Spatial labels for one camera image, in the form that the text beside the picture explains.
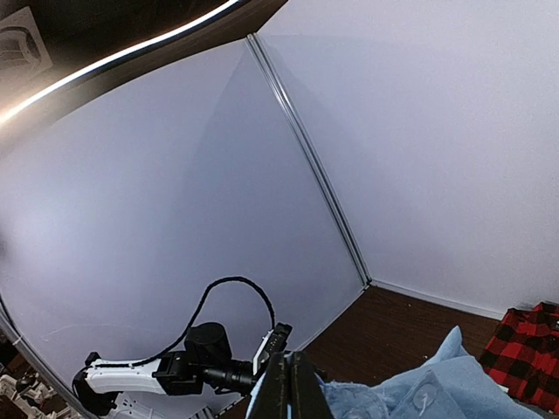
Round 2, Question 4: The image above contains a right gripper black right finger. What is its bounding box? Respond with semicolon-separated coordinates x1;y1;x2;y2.
289;352;330;419

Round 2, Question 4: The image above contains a left aluminium frame post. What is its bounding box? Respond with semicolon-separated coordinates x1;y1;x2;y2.
245;33;372;290

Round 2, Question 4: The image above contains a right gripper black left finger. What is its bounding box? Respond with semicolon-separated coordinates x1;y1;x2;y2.
245;353;289;419

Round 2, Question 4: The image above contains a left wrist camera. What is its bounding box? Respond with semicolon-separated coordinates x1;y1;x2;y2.
252;323;293;376

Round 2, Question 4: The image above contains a left black cable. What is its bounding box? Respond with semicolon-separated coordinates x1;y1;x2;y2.
86;275;277;372

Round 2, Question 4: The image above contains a light blue long sleeve shirt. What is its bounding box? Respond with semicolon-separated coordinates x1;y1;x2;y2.
245;326;558;418

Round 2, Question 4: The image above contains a red black plaid folded shirt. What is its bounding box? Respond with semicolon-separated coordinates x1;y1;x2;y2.
479;302;558;415

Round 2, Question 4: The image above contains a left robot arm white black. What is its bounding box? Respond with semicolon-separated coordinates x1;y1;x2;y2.
72;322;257;416

